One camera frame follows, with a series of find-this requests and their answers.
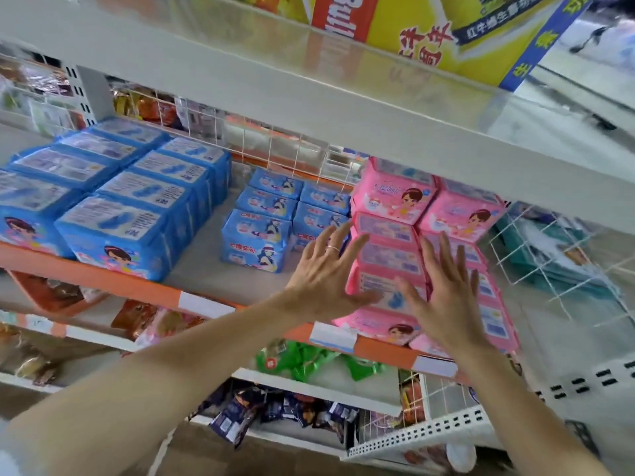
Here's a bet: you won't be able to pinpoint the shelf board with orange edge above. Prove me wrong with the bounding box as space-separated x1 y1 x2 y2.
0 125 635 392

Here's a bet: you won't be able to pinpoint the orange snack packet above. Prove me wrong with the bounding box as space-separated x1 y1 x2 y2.
110 299 159 341

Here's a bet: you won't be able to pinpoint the person's left hand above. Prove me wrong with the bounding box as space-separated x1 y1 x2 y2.
280 222 385 327

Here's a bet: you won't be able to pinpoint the red and yellow carton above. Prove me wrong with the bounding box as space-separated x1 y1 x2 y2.
233 0 380 43

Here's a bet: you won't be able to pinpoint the white wire shelf fence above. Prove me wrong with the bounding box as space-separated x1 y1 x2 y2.
0 49 370 188

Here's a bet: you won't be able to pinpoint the teal packets in wire basket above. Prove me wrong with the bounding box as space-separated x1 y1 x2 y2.
496 203 621 299

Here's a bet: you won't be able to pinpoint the white price label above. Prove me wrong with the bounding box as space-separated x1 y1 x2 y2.
178 291 236 320
412 354 459 379
309 322 359 353

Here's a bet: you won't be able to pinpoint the row of assorted snack bags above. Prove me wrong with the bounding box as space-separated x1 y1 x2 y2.
0 57 182 135

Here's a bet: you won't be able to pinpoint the stack of pink pad packets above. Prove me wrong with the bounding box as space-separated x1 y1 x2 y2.
331 157 522 360

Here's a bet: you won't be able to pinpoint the yellow carton with blue stripe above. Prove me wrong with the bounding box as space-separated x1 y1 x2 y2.
367 0 596 92

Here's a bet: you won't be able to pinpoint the white metal shelf board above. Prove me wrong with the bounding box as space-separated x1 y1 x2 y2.
0 0 635 234

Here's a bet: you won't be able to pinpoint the brown bread packets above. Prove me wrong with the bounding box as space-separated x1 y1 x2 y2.
0 324 63 388

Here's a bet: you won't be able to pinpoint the stack of small blue packets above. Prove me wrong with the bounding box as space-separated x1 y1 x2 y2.
221 167 353 274

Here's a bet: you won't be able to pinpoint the person's right hand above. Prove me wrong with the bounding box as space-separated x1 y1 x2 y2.
395 232 492 355

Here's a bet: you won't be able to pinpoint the orange packet in bin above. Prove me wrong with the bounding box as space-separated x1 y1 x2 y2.
399 376 428 426

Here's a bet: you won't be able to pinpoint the pink snack packet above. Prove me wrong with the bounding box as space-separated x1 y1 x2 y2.
134 308 206 350

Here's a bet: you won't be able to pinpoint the green snack packet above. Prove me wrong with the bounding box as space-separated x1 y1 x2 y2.
255 339 342 383
342 354 387 382

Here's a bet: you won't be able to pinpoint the person's left forearm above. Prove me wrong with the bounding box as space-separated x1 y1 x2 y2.
0 288 323 476

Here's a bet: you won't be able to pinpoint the stack of large blue packets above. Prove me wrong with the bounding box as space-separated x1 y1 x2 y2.
0 116 233 283

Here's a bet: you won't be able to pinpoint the pile of dark snack packets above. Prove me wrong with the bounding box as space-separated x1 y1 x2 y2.
191 379 360 449

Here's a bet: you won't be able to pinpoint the white lower shelf board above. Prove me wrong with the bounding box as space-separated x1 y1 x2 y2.
0 309 403 418

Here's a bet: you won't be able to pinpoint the white perforated wire bin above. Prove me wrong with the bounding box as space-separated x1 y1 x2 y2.
342 369 504 461

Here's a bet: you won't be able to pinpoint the white wire divider basket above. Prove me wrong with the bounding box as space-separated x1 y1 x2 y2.
488 203 635 329

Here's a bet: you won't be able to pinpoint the person's right forearm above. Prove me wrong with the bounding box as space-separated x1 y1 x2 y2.
449 337 613 476

